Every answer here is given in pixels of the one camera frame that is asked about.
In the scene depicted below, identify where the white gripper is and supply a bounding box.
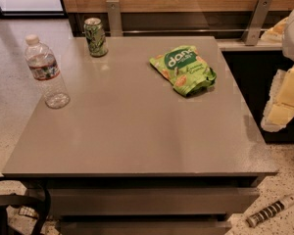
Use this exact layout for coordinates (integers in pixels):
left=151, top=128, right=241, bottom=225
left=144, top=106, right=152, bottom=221
left=261, top=9, right=294, bottom=132

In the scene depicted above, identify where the green rice chip bag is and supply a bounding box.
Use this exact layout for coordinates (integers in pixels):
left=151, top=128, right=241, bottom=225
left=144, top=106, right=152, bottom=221
left=149, top=45, right=217, bottom=97

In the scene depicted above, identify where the clear plastic water bottle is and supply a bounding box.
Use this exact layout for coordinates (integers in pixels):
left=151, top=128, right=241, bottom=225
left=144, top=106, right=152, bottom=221
left=24, top=34, right=71, bottom=109

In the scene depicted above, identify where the white striped tube on floor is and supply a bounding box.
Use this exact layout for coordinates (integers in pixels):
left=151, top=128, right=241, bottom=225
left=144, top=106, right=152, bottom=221
left=246, top=195, right=294, bottom=228

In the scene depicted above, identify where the green soda can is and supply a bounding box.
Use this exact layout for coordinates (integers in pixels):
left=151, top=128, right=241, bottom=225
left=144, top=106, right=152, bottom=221
left=84, top=18, right=108, bottom=57

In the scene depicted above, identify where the black chair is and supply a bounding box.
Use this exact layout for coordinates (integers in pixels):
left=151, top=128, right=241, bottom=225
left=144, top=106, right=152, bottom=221
left=0, top=176, right=52, bottom=235

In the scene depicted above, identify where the right metal wall bracket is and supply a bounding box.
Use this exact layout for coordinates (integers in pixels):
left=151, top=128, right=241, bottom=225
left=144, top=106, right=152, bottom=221
left=242, top=0, right=272, bottom=46

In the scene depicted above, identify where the metal wall bracket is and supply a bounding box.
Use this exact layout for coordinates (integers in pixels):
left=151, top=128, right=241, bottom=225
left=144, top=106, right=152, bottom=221
left=106, top=0, right=123, bottom=37
left=242, top=0, right=272, bottom=46

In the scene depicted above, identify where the horizontal metal rail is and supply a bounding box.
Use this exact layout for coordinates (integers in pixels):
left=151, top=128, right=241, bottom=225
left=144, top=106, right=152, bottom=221
left=122, top=28, right=269, bottom=35

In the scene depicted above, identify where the left metal wall bracket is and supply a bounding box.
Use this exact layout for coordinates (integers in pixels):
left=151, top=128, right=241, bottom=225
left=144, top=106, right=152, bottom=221
left=106, top=0, right=123, bottom=37

